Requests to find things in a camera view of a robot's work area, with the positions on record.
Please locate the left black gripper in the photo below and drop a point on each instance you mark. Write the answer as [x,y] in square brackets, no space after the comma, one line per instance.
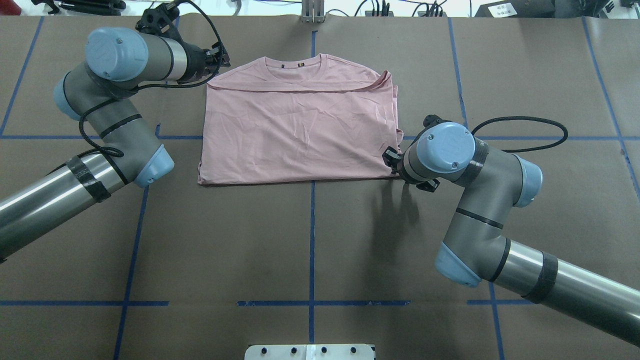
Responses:
[196,61]

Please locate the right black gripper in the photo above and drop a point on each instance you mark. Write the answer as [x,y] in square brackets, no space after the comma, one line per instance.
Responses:
[391,156]

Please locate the pink Snoopy t-shirt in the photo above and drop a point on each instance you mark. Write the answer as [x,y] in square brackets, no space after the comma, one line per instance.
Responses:
[323,118]

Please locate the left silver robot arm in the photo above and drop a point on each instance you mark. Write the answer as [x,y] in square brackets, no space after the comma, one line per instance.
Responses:
[119,62]

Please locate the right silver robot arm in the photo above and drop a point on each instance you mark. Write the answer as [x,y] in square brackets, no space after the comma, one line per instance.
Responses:
[495,183]

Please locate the black folded tripod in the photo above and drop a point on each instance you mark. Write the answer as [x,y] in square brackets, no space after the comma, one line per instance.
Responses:
[91,7]

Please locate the black box with label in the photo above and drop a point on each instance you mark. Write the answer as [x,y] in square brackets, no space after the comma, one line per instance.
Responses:
[518,9]

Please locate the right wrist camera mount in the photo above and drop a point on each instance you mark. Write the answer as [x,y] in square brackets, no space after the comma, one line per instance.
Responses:
[432,120]

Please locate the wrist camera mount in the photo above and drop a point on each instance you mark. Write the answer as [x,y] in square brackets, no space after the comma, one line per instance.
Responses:
[432,120]
[159,21]

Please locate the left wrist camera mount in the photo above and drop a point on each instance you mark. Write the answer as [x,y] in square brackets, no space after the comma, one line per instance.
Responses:
[159,21]

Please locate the aluminium frame post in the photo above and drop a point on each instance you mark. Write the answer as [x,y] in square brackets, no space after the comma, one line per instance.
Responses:
[313,11]

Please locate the white pedestal column base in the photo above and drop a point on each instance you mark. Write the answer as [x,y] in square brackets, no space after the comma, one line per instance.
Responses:
[323,351]

